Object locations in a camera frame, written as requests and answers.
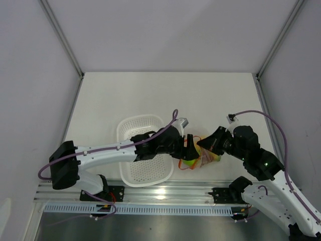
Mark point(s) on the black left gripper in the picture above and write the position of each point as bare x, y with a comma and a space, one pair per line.
186, 153

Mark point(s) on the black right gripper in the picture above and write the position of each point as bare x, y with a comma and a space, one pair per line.
212, 142

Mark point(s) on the green apple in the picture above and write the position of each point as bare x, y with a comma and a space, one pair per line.
194, 161

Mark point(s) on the clear orange zip bag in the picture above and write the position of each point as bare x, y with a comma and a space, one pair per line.
205, 159

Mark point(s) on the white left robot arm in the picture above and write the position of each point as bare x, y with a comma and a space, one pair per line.
69, 163

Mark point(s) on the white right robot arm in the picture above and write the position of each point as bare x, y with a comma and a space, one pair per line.
295, 216

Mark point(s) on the white perforated plastic basket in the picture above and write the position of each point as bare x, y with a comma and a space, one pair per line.
149, 172

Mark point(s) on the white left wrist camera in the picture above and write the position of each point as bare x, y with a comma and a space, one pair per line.
181, 123

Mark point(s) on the aluminium front rail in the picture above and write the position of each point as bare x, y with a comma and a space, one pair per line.
166, 193

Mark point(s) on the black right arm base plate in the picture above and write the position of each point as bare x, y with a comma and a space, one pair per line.
226, 196

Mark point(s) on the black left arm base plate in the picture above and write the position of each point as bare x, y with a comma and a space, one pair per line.
115, 194

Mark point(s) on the white slotted cable duct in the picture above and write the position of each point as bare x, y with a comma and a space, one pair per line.
139, 209

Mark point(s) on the right aluminium frame post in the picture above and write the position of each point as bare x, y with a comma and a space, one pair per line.
280, 38

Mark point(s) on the aluminium frame post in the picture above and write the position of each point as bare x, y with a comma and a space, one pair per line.
51, 17
280, 38

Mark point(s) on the left aluminium frame post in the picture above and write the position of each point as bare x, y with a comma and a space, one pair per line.
51, 17

